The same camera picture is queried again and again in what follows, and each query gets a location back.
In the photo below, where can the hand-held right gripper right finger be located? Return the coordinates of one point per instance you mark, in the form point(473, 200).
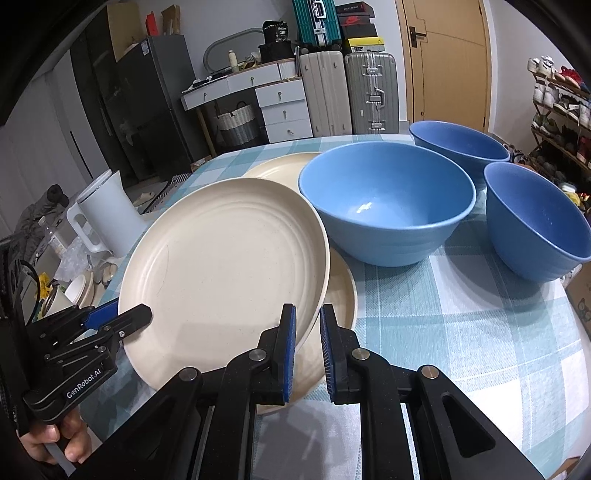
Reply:
point(327, 355)

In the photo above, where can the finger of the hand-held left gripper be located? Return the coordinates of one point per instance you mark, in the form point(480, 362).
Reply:
point(134, 318)
point(104, 314)

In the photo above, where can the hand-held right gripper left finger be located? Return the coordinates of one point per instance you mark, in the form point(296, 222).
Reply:
point(288, 355)

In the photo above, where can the cream plate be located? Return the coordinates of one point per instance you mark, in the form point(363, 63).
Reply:
point(221, 277)
point(342, 295)
point(277, 173)

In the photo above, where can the blue bowl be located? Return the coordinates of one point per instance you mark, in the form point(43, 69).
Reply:
point(392, 230)
point(457, 143)
point(531, 230)

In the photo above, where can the person's left hand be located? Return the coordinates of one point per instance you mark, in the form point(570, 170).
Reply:
point(74, 434)

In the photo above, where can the white electric kettle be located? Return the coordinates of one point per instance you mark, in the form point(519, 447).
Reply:
point(106, 217)

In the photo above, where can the teal checked tablecloth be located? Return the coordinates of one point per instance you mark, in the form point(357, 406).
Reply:
point(438, 323)

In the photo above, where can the dark jacket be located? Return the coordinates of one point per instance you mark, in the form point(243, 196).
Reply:
point(41, 207)

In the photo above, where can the woven laundry basket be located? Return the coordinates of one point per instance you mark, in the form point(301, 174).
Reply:
point(235, 127)

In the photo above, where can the dark refrigerator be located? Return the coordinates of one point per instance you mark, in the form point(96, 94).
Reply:
point(147, 101)

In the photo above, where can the white dresser with drawers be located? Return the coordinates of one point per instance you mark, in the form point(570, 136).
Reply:
point(281, 110)

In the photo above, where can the beige suitcase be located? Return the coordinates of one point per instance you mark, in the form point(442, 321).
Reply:
point(323, 92)

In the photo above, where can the grey suitcase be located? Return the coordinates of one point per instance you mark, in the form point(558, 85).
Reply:
point(369, 92)

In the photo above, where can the white bottle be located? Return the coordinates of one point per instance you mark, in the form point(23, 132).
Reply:
point(232, 62)

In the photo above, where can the oval mirror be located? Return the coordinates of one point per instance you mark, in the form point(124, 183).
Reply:
point(219, 50)

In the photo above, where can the tall cardboard box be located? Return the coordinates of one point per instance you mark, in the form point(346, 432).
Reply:
point(123, 30)

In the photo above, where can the wooden shoe rack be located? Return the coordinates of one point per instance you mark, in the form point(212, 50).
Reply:
point(551, 138)

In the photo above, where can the wooden door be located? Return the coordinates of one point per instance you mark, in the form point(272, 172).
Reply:
point(452, 69)

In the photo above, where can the yellow shoebox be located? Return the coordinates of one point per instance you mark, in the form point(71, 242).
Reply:
point(367, 45)

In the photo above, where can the teal suitcase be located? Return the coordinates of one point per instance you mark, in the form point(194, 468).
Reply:
point(314, 23)

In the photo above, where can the red logo shoebox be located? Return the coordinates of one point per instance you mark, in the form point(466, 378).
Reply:
point(355, 21)

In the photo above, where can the black shoebox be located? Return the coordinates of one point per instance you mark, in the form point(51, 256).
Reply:
point(353, 9)

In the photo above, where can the shoe rack with shoes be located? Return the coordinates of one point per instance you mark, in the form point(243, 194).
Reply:
point(561, 97)

